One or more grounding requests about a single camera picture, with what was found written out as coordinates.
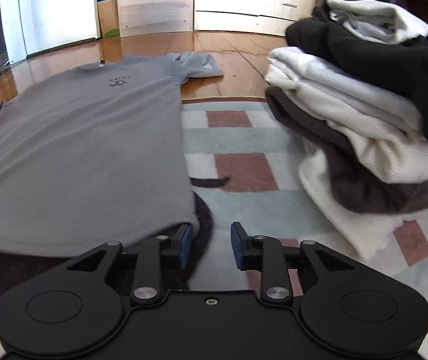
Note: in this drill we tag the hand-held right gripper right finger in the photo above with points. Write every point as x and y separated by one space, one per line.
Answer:
238 247

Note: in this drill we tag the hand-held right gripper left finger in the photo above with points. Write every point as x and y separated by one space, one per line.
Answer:
185 245

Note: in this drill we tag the grey t-shirt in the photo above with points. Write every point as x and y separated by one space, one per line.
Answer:
86 138

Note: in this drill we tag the stack of folded clothes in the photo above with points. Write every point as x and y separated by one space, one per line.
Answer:
386 67
349 93

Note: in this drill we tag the checked patterned rug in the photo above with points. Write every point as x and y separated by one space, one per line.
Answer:
229 142

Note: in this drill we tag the cream folded garment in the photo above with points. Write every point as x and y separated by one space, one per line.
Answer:
349 225

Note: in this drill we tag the dark brown folded garment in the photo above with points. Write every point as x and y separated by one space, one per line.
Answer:
356 180

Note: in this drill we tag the green bag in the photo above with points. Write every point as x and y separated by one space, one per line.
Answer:
111 32

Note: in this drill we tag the cardboard box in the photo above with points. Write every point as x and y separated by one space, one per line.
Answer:
108 15

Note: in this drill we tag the light wooden wardrobe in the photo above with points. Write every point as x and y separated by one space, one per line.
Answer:
153 0

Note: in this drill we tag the white door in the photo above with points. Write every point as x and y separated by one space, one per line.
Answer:
60 11

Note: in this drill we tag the light grey folded garment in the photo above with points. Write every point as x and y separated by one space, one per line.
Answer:
379 18

